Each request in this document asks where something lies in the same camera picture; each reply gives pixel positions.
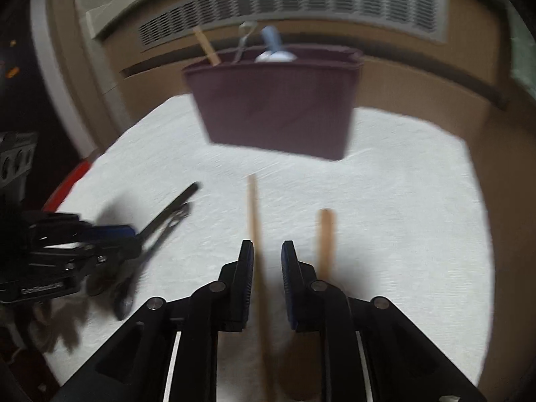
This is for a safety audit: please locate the white textured table cloth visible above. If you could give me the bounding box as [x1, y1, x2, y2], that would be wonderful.
[42, 94, 495, 402]

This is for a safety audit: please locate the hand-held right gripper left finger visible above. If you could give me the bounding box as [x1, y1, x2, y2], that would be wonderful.
[50, 240, 255, 402]

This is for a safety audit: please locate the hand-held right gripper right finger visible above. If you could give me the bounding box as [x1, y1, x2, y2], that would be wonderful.
[280, 241, 488, 402]

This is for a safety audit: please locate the wooden spoon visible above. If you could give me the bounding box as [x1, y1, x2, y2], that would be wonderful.
[289, 208, 336, 402]

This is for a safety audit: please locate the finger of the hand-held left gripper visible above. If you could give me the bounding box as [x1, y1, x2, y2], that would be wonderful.
[79, 217, 137, 242]
[85, 239, 143, 275]

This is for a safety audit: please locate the grey vent grille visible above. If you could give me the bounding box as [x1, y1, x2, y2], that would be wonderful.
[138, 0, 450, 47]

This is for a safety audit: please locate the round spoon with black handle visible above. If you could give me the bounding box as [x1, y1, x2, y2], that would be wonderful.
[110, 181, 202, 321]

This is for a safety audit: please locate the blue plastic spoon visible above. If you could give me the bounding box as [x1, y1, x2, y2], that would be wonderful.
[255, 26, 296, 63]

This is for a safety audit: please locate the purple plastic utensil holder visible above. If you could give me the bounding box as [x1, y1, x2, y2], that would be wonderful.
[183, 47, 364, 162]

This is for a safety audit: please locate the metal spoon with ring end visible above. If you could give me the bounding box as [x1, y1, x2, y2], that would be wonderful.
[234, 21, 257, 63]

